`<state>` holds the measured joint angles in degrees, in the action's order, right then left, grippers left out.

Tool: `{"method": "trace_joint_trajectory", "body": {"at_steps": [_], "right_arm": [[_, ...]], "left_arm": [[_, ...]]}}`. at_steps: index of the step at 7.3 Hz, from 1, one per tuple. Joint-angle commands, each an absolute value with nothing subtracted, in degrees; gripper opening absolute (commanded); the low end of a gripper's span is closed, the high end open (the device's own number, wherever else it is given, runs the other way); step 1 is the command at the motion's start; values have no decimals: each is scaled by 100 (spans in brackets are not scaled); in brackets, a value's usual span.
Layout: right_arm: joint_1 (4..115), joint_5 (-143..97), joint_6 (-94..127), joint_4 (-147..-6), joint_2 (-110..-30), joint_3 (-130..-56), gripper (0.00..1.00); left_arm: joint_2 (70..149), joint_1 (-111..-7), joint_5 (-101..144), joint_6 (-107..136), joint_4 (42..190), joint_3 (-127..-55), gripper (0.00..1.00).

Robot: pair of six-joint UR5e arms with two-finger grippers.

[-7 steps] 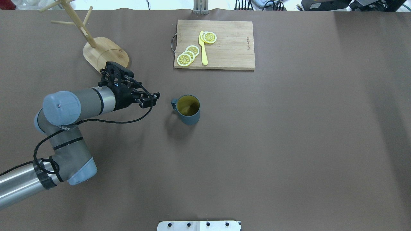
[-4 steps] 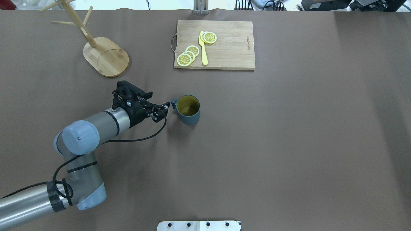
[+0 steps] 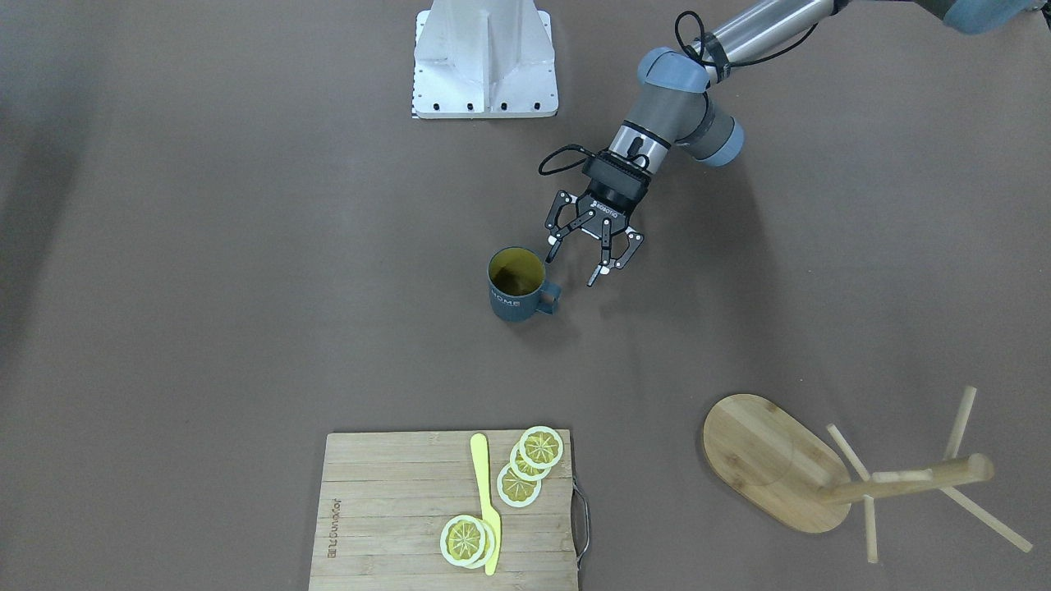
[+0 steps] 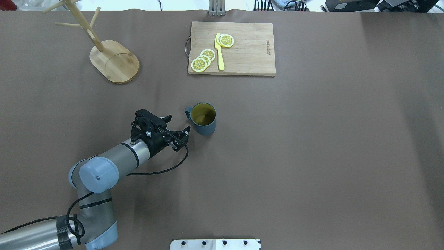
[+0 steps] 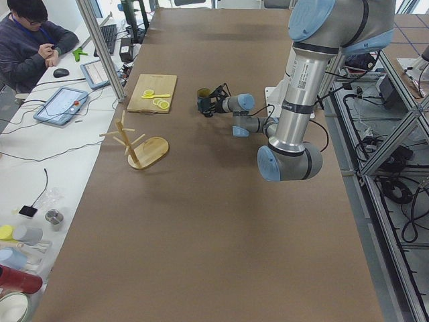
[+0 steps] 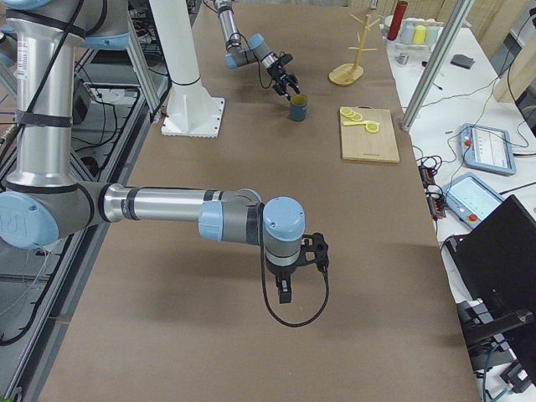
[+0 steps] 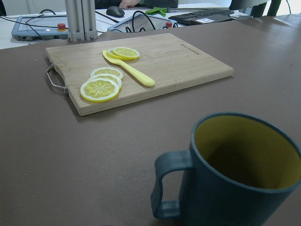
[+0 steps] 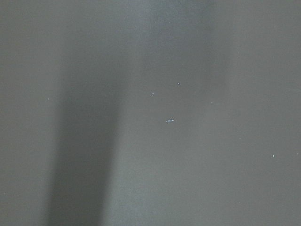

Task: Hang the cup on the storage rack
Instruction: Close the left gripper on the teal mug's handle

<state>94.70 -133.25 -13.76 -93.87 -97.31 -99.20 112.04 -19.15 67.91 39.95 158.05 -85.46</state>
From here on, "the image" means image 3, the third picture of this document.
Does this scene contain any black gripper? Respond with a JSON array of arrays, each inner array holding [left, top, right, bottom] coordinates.
[[545, 151, 652, 287]]

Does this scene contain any bamboo cutting board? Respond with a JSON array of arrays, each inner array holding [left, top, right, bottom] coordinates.
[[309, 428, 590, 590]]

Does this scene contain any lemon slice far end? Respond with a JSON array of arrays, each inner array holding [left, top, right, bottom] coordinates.
[[518, 425, 566, 470]]

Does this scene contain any lemon slice middle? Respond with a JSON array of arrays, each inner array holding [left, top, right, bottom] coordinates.
[[509, 442, 552, 482]]

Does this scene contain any lemon slice under pair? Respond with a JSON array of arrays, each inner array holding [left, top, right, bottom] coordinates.
[[465, 519, 497, 570]]

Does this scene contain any wooden cup storage rack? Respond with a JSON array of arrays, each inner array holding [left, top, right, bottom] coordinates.
[[700, 386, 1033, 562]]

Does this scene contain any blue mug yellow inside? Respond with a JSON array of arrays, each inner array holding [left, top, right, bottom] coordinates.
[[487, 246, 562, 322]]

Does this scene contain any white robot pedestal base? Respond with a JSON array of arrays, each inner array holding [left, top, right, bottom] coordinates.
[[411, 1, 559, 120]]

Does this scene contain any yellow plastic knife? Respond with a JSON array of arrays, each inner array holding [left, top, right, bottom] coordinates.
[[470, 433, 503, 576]]

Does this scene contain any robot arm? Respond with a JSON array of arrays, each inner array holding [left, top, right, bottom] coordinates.
[[545, 1, 845, 285]]

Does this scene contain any lemon slice near knife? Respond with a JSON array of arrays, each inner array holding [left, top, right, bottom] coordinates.
[[497, 464, 542, 508]]

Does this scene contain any lemon slice top pair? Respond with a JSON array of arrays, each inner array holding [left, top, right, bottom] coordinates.
[[439, 514, 485, 568]]

